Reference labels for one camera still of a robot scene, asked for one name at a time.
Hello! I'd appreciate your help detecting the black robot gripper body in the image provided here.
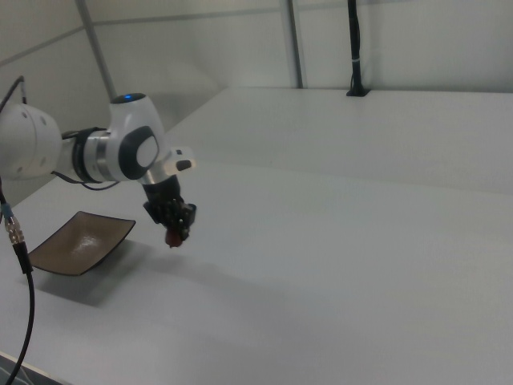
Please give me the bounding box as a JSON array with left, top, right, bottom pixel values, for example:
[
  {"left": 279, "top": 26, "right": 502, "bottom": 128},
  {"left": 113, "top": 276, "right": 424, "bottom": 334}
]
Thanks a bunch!
[{"left": 142, "top": 177, "right": 199, "bottom": 230}]

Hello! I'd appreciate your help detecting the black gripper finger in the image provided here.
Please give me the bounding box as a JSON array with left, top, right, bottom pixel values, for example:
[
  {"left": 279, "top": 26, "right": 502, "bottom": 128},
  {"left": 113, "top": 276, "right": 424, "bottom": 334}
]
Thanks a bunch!
[
  {"left": 177, "top": 206, "right": 191, "bottom": 242},
  {"left": 161, "top": 203, "right": 179, "bottom": 238}
]

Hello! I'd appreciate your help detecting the small round red-brown food item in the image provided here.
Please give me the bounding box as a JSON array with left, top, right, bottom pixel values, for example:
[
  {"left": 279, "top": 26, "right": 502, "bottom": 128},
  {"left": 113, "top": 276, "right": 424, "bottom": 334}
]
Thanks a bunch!
[{"left": 164, "top": 228, "right": 186, "bottom": 250}]

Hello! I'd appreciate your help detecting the square brown ceramic plate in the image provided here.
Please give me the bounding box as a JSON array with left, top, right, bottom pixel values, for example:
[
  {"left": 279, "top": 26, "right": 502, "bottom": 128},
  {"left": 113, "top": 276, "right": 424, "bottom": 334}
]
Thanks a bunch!
[{"left": 27, "top": 210, "right": 137, "bottom": 278}]

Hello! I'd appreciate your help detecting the black pole with base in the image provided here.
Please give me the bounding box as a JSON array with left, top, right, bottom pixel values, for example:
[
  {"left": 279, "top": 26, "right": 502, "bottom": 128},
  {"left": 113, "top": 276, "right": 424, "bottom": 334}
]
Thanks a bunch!
[{"left": 345, "top": 0, "right": 372, "bottom": 99}]

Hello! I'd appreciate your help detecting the black cable with metal connector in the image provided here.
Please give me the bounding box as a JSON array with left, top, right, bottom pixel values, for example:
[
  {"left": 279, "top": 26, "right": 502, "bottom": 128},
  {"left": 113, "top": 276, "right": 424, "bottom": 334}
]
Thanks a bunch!
[{"left": 0, "top": 176, "right": 36, "bottom": 385}]

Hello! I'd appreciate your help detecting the grey metal frame post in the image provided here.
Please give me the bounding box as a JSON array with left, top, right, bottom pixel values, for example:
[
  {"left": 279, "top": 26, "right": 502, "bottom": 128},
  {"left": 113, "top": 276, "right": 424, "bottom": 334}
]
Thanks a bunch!
[
  {"left": 75, "top": 0, "right": 118, "bottom": 99},
  {"left": 285, "top": 0, "right": 305, "bottom": 89}
]

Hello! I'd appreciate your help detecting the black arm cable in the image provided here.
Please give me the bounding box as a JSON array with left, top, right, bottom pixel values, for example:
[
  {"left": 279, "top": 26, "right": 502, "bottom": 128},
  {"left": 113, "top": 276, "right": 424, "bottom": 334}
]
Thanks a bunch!
[{"left": 0, "top": 75, "right": 30, "bottom": 117}]

